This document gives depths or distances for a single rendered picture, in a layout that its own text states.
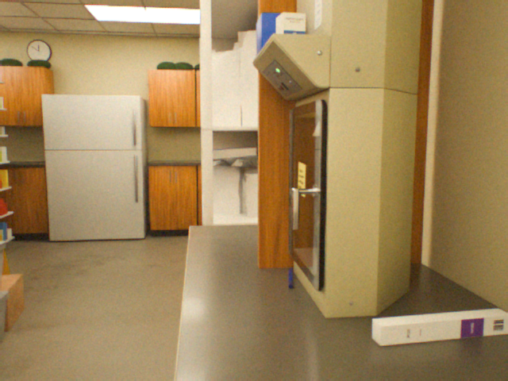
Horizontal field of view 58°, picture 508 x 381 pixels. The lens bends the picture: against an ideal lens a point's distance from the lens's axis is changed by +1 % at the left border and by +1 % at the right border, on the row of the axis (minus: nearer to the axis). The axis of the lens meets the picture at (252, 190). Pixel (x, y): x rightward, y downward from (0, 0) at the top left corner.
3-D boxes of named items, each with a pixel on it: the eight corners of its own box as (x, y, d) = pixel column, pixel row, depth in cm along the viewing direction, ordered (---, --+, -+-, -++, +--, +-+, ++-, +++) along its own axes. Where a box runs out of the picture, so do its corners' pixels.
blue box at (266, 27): (294, 59, 117) (294, 24, 116) (303, 53, 107) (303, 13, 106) (255, 59, 116) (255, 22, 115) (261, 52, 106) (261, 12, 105)
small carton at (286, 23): (297, 48, 101) (297, 19, 100) (305, 43, 96) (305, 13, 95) (275, 47, 99) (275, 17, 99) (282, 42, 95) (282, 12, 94)
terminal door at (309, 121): (293, 255, 124) (294, 108, 120) (322, 294, 94) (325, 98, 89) (290, 255, 124) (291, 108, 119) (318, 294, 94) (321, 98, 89)
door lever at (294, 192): (316, 230, 96) (313, 228, 98) (317, 186, 95) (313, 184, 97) (290, 230, 95) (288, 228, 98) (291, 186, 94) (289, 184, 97)
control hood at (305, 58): (294, 100, 120) (295, 61, 119) (330, 87, 88) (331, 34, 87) (252, 100, 119) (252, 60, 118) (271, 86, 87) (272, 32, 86)
